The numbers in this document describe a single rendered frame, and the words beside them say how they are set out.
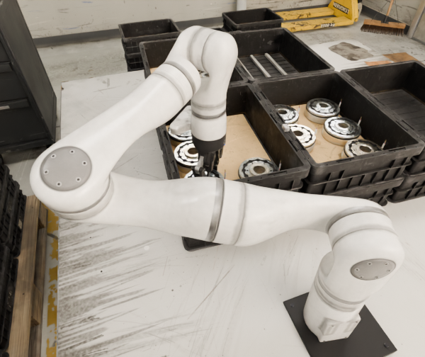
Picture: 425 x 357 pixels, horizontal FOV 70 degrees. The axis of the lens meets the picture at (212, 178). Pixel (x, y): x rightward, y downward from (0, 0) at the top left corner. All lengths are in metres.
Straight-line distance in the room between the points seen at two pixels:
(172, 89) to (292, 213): 0.25
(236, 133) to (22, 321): 1.11
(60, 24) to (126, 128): 3.65
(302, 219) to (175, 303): 0.39
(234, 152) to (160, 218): 0.47
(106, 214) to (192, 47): 0.30
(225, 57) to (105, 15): 3.53
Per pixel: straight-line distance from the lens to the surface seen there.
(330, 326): 0.66
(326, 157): 0.90
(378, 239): 0.47
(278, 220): 0.43
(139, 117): 0.44
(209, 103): 0.59
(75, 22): 4.04
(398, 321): 0.83
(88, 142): 0.42
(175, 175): 0.65
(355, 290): 0.55
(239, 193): 0.41
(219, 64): 0.54
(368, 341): 0.77
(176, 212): 0.42
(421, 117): 1.20
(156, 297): 0.76
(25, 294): 1.57
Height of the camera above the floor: 1.39
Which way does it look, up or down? 45 degrees down
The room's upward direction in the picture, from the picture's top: straight up
